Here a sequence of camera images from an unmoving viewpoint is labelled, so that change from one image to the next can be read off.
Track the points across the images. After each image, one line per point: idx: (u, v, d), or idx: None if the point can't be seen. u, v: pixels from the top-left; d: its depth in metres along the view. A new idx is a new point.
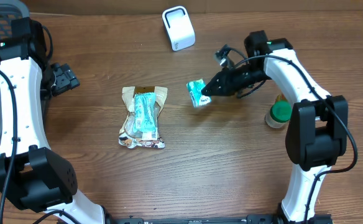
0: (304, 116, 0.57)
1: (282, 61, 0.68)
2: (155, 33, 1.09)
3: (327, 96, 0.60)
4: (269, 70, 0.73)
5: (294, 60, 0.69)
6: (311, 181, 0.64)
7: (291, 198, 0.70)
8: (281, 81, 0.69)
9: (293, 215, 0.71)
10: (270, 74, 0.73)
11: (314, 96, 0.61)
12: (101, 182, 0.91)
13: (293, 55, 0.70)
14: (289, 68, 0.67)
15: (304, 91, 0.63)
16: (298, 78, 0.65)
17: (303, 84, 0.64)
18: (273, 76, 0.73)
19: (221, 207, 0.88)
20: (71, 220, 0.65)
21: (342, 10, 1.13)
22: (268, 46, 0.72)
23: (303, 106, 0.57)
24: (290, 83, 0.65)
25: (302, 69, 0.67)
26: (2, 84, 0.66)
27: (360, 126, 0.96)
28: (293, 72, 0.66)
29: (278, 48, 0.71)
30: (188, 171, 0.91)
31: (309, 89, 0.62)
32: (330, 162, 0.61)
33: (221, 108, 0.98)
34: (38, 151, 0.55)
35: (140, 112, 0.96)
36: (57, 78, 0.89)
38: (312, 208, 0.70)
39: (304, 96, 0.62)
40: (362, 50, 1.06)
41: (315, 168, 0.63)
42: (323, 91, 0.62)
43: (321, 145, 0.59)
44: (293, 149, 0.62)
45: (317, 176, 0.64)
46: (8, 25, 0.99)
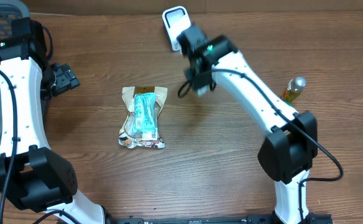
0: (280, 145, 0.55)
1: (234, 74, 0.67)
2: (155, 33, 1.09)
3: (294, 117, 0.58)
4: (221, 81, 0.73)
5: (245, 68, 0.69)
6: (296, 188, 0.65)
7: (282, 204, 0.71)
8: (238, 96, 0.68)
9: (290, 220, 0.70)
10: (225, 86, 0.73)
11: (281, 117, 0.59)
12: (101, 182, 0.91)
13: (241, 62, 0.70)
14: (244, 82, 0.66)
15: (270, 113, 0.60)
16: (257, 95, 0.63)
17: (266, 106, 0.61)
18: (228, 89, 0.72)
19: (221, 207, 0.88)
20: (70, 220, 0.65)
21: (342, 10, 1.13)
22: (207, 51, 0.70)
23: (276, 138, 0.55)
24: (253, 106, 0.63)
25: (260, 84, 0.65)
26: (2, 84, 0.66)
27: (360, 126, 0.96)
28: (248, 87, 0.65)
29: (219, 50, 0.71)
30: (188, 171, 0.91)
31: (275, 111, 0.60)
32: (307, 167, 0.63)
33: (220, 108, 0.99)
34: (38, 151, 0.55)
35: (140, 112, 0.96)
36: (57, 78, 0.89)
38: (304, 206, 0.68)
39: (271, 120, 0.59)
40: (362, 49, 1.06)
41: (297, 177, 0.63)
42: (289, 109, 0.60)
43: (298, 160, 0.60)
44: (270, 167, 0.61)
45: (300, 183, 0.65)
46: (8, 25, 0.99)
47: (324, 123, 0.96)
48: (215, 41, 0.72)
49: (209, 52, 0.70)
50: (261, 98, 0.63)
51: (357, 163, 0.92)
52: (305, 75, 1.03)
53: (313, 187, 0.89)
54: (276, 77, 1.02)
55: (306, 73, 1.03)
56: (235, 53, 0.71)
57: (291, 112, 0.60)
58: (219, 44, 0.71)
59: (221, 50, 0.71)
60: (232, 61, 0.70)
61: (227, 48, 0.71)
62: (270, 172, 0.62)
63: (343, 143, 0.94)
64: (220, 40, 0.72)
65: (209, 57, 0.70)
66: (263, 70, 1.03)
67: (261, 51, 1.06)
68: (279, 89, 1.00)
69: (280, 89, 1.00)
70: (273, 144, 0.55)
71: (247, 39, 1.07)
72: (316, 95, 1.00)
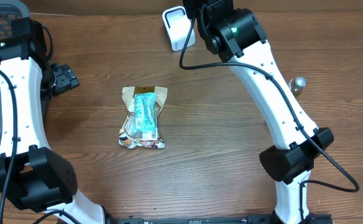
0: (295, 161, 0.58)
1: (260, 74, 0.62)
2: (155, 33, 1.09)
3: (315, 134, 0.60)
4: (238, 71, 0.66)
5: (271, 67, 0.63)
6: (297, 188, 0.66)
7: (283, 204, 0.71)
8: (257, 94, 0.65)
9: (290, 219, 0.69)
10: (238, 73, 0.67)
11: (302, 134, 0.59)
12: (101, 182, 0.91)
13: (268, 58, 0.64)
14: (269, 84, 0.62)
15: (291, 126, 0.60)
16: (281, 103, 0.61)
17: (288, 117, 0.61)
18: (244, 80, 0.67)
19: (221, 207, 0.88)
20: (70, 220, 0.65)
21: (341, 10, 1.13)
22: (232, 36, 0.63)
23: (292, 154, 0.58)
24: (274, 113, 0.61)
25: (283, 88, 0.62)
26: (2, 84, 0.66)
27: (360, 126, 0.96)
28: (273, 91, 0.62)
29: (243, 32, 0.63)
30: (188, 171, 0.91)
31: (296, 126, 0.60)
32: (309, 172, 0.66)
33: (220, 108, 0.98)
34: (38, 151, 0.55)
35: (140, 112, 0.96)
36: (57, 78, 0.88)
38: (306, 207, 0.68)
39: (292, 135, 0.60)
40: (362, 49, 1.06)
41: (298, 178, 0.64)
42: (309, 125, 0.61)
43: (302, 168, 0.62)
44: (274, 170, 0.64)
45: (301, 183, 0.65)
46: (8, 25, 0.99)
47: (324, 123, 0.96)
48: (238, 16, 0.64)
49: (232, 33, 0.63)
50: (284, 106, 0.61)
51: (357, 164, 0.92)
52: (305, 75, 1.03)
53: (313, 187, 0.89)
54: None
55: (306, 74, 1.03)
56: (263, 43, 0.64)
57: (311, 127, 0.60)
58: (243, 24, 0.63)
59: (244, 32, 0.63)
60: (258, 54, 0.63)
61: (253, 29, 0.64)
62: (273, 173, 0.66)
63: (343, 143, 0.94)
64: (245, 16, 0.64)
65: (231, 42, 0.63)
66: None
67: None
68: None
69: None
70: (289, 160, 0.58)
71: None
72: (316, 95, 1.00)
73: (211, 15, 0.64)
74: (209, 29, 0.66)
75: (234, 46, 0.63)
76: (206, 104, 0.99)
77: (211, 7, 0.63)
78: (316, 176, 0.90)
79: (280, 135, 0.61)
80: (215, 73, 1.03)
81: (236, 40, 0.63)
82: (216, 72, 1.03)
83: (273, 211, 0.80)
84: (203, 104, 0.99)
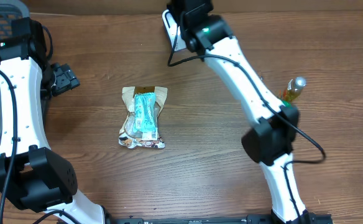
0: (265, 135, 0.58)
1: (228, 62, 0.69)
2: (155, 33, 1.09)
3: (281, 107, 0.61)
4: (213, 65, 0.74)
5: (238, 57, 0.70)
6: (280, 172, 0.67)
7: (277, 200, 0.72)
8: (229, 83, 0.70)
9: (286, 215, 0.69)
10: (214, 68, 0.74)
11: (268, 110, 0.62)
12: (101, 182, 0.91)
13: (235, 50, 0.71)
14: (237, 70, 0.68)
15: (257, 104, 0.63)
16: (248, 84, 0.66)
17: (255, 96, 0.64)
18: (220, 74, 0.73)
19: (221, 207, 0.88)
20: (70, 220, 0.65)
21: (341, 10, 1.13)
22: (204, 35, 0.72)
23: (260, 127, 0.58)
24: (242, 94, 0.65)
25: (249, 72, 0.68)
26: (2, 84, 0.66)
27: (361, 126, 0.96)
28: (240, 76, 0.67)
29: (214, 32, 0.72)
30: (188, 171, 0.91)
31: (263, 102, 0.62)
32: (288, 150, 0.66)
33: (220, 108, 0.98)
34: (38, 151, 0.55)
35: (140, 112, 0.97)
36: (57, 78, 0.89)
38: (298, 198, 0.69)
39: (258, 111, 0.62)
40: (362, 49, 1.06)
41: (279, 160, 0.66)
42: (276, 102, 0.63)
43: (276, 145, 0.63)
44: (251, 150, 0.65)
45: (284, 167, 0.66)
46: (8, 25, 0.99)
47: (324, 123, 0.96)
48: (210, 20, 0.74)
49: (203, 33, 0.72)
50: (250, 86, 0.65)
51: (357, 163, 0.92)
52: (305, 75, 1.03)
53: (313, 187, 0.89)
54: (276, 77, 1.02)
55: (306, 74, 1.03)
56: (230, 39, 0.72)
57: (278, 104, 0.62)
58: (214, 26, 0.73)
59: (215, 32, 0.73)
60: (227, 47, 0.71)
61: (222, 30, 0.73)
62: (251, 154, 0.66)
63: (343, 143, 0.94)
64: (215, 20, 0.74)
65: (203, 40, 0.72)
66: (263, 70, 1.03)
67: (261, 51, 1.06)
68: (279, 89, 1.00)
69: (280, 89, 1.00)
70: (258, 133, 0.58)
71: (247, 39, 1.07)
72: (317, 95, 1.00)
73: (189, 20, 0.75)
74: (188, 32, 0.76)
75: (206, 42, 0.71)
76: (206, 104, 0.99)
77: (189, 14, 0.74)
78: (316, 175, 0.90)
79: (250, 113, 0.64)
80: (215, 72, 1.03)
81: (208, 38, 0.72)
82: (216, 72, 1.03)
83: (272, 211, 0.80)
84: (203, 104, 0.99)
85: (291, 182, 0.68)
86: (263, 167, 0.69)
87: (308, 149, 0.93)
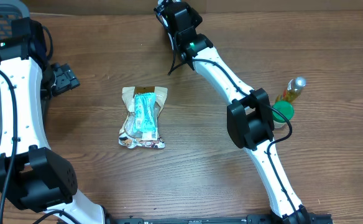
0: (237, 114, 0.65)
1: (208, 63, 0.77)
2: (155, 33, 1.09)
3: (251, 91, 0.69)
4: (197, 68, 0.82)
5: (217, 59, 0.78)
6: (266, 160, 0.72)
7: (271, 195, 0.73)
8: (212, 81, 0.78)
9: (281, 209, 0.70)
10: (200, 71, 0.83)
11: (241, 94, 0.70)
12: (101, 182, 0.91)
13: (214, 53, 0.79)
14: (215, 69, 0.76)
15: (232, 90, 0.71)
16: (224, 78, 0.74)
17: (230, 84, 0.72)
18: (204, 74, 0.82)
19: (222, 207, 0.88)
20: (70, 220, 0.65)
21: (341, 10, 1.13)
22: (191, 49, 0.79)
23: (234, 107, 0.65)
24: (220, 86, 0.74)
25: (226, 68, 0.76)
26: (2, 84, 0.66)
27: (360, 126, 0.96)
28: (218, 72, 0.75)
29: (200, 47, 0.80)
30: (188, 171, 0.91)
31: (235, 88, 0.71)
32: (268, 135, 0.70)
33: (220, 108, 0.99)
34: (38, 151, 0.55)
35: (140, 112, 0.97)
36: (57, 78, 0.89)
38: (289, 188, 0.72)
39: (233, 96, 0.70)
40: (362, 50, 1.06)
41: (261, 146, 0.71)
42: (247, 86, 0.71)
43: (255, 129, 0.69)
44: (235, 135, 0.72)
45: (268, 152, 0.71)
46: (8, 25, 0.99)
47: (324, 123, 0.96)
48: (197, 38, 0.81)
49: (190, 47, 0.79)
50: (225, 78, 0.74)
51: (357, 164, 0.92)
52: (305, 75, 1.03)
53: (313, 187, 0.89)
54: (276, 77, 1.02)
55: (307, 74, 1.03)
56: (211, 49, 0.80)
57: (248, 89, 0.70)
58: (201, 42, 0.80)
59: (201, 46, 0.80)
60: (207, 53, 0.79)
61: (206, 44, 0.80)
62: (236, 140, 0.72)
63: (343, 143, 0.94)
64: (201, 37, 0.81)
65: (191, 51, 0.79)
66: (263, 70, 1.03)
67: (261, 51, 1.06)
68: (279, 89, 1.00)
69: (280, 89, 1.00)
70: (231, 111, 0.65)
71: (247, 39, 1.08)
72: (317, 96, 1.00)
73: (181, 38, 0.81)
74: (179, 48, 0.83)
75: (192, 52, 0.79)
76: (206, 105, 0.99)
77: (181, 33, 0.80)
78: (316, 175, 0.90)
79: (227, 99, 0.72)
80: None
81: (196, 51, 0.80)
82: None
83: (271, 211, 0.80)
84: (203, 104, 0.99)
85: (280, 173, 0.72)
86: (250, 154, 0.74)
87: (309, 149, 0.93)
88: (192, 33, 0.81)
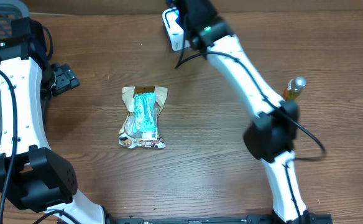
0: (265, 129, 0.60)
1: (228, 58, 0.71)
2: (155, 33, 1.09)
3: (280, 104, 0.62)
4: (214, 61, 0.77)
5: (238, 53, 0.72)
6: (282, 172, 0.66)
7: (278, 199, 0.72)
8: (230, 78, 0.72)
9: (286, 214, 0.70)
10: (216, 64, 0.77)
11: (268, 104, 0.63)
12: (101, 182, 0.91)
13: (235, 47, 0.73)
14: (237, 66, 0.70)
15: (257, 98, 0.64)
16: (248, 81, 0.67)
17: (255, 91, 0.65)
18: (220, 68, 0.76)
19: (221, 207, 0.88)
20: (70, 220, 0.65)
21: (342, 10, 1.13)
22: (204, 32, 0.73)
23: (260, 120, 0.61)
24: (242, 89, 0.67)
25: (249, 67, 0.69)
26: (2, 84, 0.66)
27: (360, 126, 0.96)
28: (239, 71, 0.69)
29: (216, 32, 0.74)
30: (188, 171, 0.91)
31: (262, 97, 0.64)
32: (289, 147, 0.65)
33: (221, 108, 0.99)
34: (38, 151, 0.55)
35: (140, 112, 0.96)
36: (57, 78, 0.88)
38: (299, 197, 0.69)
39: (259, 105, 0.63)
40: (362, 49, 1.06)
41: (280, 158, 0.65)
42: (275, 98, 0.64)
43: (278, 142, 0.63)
44: (254, 145, 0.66)
45: (285, 165, 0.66)
46: (8, 25, 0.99)
47: (324, 123, 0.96)
48: (212, 22, 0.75)
49: (204, 32, 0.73)
50: (250, 82, 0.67)
51: (357, 163, 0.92)
52: (305, 75, 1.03)
53: (313, 187, 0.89)
54: (276, 77, 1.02)
55: (306, 73, 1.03)
56: (230, 37, 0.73)
57: (276, 99, 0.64)
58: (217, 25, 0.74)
59: (219, 32, 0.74)
60: (227, 44, 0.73)
61: (224, 30, 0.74)
62: (254, 150, 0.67)
63: (342, 143, 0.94)
64: (217, 21, 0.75)
65: (205, 37, 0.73)
66: (264, 70, 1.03)
67: (261, 51, 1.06)
68: (279, 89, 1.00)
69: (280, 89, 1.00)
70: (258, 124, 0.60)
71: (247, 39, 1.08)
72: (316, 95, 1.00)
73: (192, 21, 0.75)
74: (191, 33, 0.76)
75: (207, 40, 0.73)
76: (206, 104, 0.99)
77: (191, 15, 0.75)
78: (316, 175, 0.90)
79: (250, 107, 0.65)
80: (215, 72, 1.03)
81: (211, 37, 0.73)
82: (215, 72, 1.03)
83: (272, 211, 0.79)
84: (203, 104, 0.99)
85: (294, 183, 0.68)
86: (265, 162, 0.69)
87: (308, 149, 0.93)
88: (206, 15, 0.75)
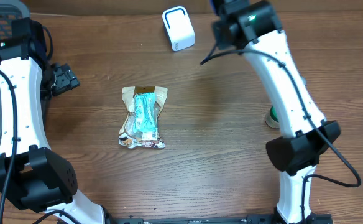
0: (300, 150, 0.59)
1: (272, 61, 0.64)
2: (155, 33, 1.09)
3: (322, 125, 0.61)
4: (252, 60, 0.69)
5: (284, 56, 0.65)
6: (299, 183, 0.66)
7: (285, 201, 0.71)
8: (267, 81, 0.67)
9: (290, 218, 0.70)
10: (253, 63, 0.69)
11: (309, 124, 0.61)
12: (101, 182, 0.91)
13: (283, 48, 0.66)
14: (281, 73, 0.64)
15: (298, 114, 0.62)
16: (291, 92, 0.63)
17: (297, 106, 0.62)
18: (258, 68, 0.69)
19: (221, 207, 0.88)
20: (70, 220, 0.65)
21: (342, 10, 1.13)
22: (245, 18, 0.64)
23: (296, 140, 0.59)
24: (283, 101, 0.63)
25: (293, 75, 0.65)
26: (2, 84, 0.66)
27: (360, 126, 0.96)
28: (283, 78, 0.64)
29: (258, 19, 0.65)
30: (188, 171, 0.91)
31: (304, 114, 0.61)
32: (314, 163, 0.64)
33: (221, 108, 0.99)
34: (38, 151, 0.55)
35: (140, 112, 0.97)
36: (57, 78, 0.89)
38: (307, 206, 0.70)
39: (299, 122, 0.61)
40: (362, 49, 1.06)
41: (302, 172, 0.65)
42: (317, 116, 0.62)
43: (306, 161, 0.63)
44: (280, 160, 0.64)
45: (304, 178, 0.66)
46: (9, 25, 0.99)
47: None
48: (256, 6, 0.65)
49: (246, 18, 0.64)
50: (294, 95, 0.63)
51: (357, 164, 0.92)
52: (305, 75, 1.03)
53: (313, 187, 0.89)
54: None
55: (306, 74, 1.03)
56: (279, 33, 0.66)
57: (319, 118, 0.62)
58: (260, 10, 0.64)
59: (261, 20, 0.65)
60: (273, 43, 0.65)
61: (269, 19, 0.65)
62: (278, 164, 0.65)
63: (343, 143, 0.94)
64: (263, 6, 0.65)
65: (247, 27, 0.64)
66: None
67: None
68: None
69: None
70: (294, 147, 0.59)
71: None
72: (316, 96, 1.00)
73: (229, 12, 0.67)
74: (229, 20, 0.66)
75: (251, 33, 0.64)
76: (206, 104, 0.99)
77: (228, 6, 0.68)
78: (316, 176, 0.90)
79: (285, 118, 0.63)
80: (215, 72, 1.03)
81: (254, 30, 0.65)
82: (216, 72, 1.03)
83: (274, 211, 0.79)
84: (203, 104, 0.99)
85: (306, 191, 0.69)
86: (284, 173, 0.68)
87: None
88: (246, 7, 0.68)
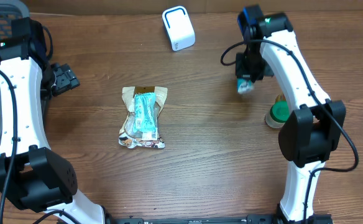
0: (303, 122, 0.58)
1: (281, 50, 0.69)
2: (155, 33, 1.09)
3: (326, 101, 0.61)
4: (265, 54, 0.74)
5: (293, 48, 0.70)
6: (306, 177, 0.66)
7: (288, 198, 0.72)
8: (278, 71, 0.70)
9: (292, 214, 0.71)
10: (267, 60, 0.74)
11: (313, 99, 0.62)
12: (101, 182, 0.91)
13: (292, 42, 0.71)
14: (289, 60, 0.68)
15: (303, 91, 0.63)
16: (298, 74, 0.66)
17: (302, 84, 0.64)
18: (270, 62, 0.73)
19: (221, 207, 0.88)
20: (70, 220, 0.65)
21: (341, 10, 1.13)
22: (265, 22, 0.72)
23: (301, 113, 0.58)
24: (289, 81, 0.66)
25: (301, 62, 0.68)
26: (2, 84, 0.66)
27: (360, 126, 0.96)
28: (291, 64, 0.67)
29: (276, 25, 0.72)
30: (188, 171, 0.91)
31: (309, 91, 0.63)
32: (323, 157, 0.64)
33: (221, 108, 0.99)
34: (38, 151, 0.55)
35: (140, 112, 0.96)
36: (57, 78, 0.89)
38: (311, 206, 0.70)
39: (303, 99, 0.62)
40: (362, 49, 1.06)
41: (309, 165, 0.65)
42: (322, 94, 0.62)
43: (314, 145, 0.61)
44: (287, 144, 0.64)
45: (312, 172, 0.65)
46: (8, 25, 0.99)
47: None
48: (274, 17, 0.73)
49: (264, 22, 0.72)
50: (299, 76, 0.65)
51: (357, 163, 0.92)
52: None
53: None
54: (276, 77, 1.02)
55: None
56: (289, 32, 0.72)
57: (324, 96, 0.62)
58: (277, 19, 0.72)
59: (277, 25, 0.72)
60: (284, 38, 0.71)
61: (283, 23, 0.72)
62: (286, 151, 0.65)
63: (343, 143, 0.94)
64: (280, 16, 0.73)
65: (263, 27, 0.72)
66: None
67: None
68: (279, 89, 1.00)
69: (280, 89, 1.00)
70: (297, 117, 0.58)
71: None
72: None
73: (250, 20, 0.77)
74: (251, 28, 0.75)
75: (265, 31, 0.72)
76: (206, 105, 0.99)
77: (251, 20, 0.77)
78: None
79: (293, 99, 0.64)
80: (215, 72, 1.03)
81: (268, 29, 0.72)
82: (216, 71, 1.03)
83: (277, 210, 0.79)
84: (203, 105, 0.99)
85: (311, 189, 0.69)
86: (291, 165, 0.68)
87: None
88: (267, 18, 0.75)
